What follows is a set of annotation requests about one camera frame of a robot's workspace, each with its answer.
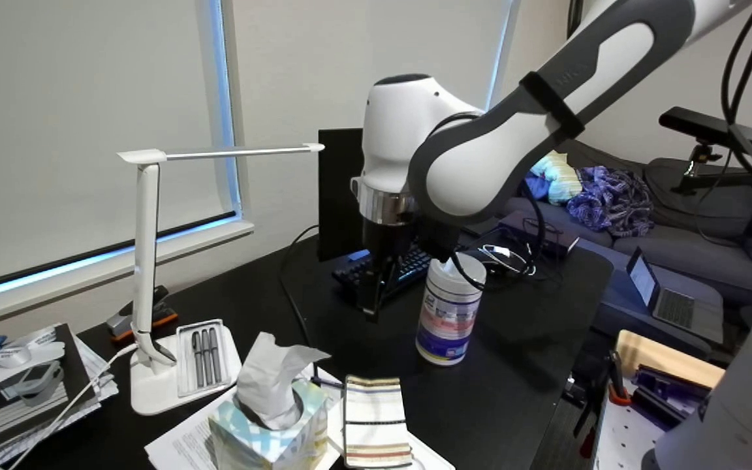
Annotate black backlit keyboard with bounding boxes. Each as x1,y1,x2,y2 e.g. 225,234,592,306
332,247,427,306

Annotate pens on lamp base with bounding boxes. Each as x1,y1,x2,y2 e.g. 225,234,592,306
190,327,222,388

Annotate black computer monitor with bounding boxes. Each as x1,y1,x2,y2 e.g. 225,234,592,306
319,127,362,260

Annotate white papers under tissue box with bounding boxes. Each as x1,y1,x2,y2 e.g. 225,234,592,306
146,368,455,470

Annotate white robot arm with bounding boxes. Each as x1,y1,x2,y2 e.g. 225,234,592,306
353,0,752,470

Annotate white cable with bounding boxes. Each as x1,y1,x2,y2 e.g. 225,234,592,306
481,240,537,281

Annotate white jar with label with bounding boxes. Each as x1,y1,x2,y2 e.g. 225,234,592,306
415,253,486,366

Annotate purple clothes pile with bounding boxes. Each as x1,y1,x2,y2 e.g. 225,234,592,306
566,165,652,238

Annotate orange black stapler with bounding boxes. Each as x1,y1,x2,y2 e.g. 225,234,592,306
103,284,180,345

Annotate open laptop on couch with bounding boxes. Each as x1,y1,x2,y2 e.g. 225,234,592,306
626,250,722,345

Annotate black camera on stand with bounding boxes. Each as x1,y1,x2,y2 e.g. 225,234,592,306
657,107,752,165

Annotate stack of papers and books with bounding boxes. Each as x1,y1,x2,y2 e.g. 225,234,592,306
0,323,116,464

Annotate wooden box with items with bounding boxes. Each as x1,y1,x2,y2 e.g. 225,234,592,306
592,328,722,470

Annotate tissue box with tissue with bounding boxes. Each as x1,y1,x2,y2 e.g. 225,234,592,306
208,332,325,470

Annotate grey couch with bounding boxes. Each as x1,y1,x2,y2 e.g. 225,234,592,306
503,140,752,303

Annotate white desk lamp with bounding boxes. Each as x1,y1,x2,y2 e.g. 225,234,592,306
116,140,325,417

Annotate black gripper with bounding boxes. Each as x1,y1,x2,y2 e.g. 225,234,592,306
361,220,455,317

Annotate striped folded cloth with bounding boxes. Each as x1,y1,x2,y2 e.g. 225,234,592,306
342,376,411,470

